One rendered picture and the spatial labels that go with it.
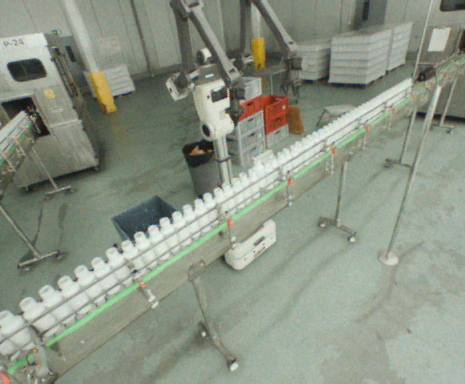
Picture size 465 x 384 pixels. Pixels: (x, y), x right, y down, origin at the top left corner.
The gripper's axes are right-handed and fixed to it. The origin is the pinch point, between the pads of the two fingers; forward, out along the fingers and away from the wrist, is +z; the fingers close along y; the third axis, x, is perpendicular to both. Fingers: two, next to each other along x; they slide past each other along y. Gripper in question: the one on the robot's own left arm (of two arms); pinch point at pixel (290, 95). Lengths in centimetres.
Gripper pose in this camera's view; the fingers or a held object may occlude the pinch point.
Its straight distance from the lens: 174.8
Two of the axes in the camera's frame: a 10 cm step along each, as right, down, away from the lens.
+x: -7.3, 4.6, -5.0
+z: 1.3, 8.2, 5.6
